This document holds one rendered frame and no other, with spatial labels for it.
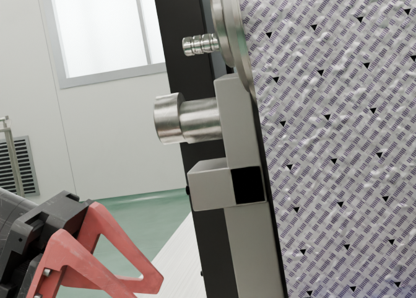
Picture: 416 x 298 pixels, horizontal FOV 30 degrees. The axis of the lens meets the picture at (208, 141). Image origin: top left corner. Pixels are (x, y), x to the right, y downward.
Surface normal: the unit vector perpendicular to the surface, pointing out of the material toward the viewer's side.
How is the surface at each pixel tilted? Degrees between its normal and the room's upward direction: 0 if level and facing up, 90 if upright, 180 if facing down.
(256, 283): 90
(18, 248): 90
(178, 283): 0
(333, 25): 90
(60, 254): 100
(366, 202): 90
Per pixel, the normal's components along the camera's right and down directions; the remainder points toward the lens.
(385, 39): -0.18, 0.16
